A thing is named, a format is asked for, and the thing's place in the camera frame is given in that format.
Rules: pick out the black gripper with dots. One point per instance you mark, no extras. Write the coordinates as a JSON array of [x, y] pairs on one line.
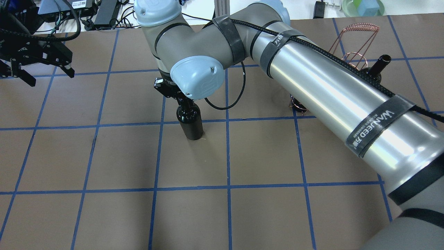
[[25, 52], [170, 91]]

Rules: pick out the black power adapter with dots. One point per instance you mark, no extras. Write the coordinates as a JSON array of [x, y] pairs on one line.
[[107, 14]]

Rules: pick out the dark wine bottle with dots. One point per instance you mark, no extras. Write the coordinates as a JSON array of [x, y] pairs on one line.
[[189, 116]]

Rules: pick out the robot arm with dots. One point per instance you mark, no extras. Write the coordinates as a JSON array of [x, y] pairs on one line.
[[380, 127]]

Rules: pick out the copper wire wine basket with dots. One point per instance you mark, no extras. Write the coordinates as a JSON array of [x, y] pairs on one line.
[[356, 39]]

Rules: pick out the aluminium frame post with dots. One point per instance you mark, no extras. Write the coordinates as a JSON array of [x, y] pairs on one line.
[[221, 8]]

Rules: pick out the green bowl with blue cube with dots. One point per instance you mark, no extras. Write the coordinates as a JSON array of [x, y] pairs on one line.
[[354, 8]]

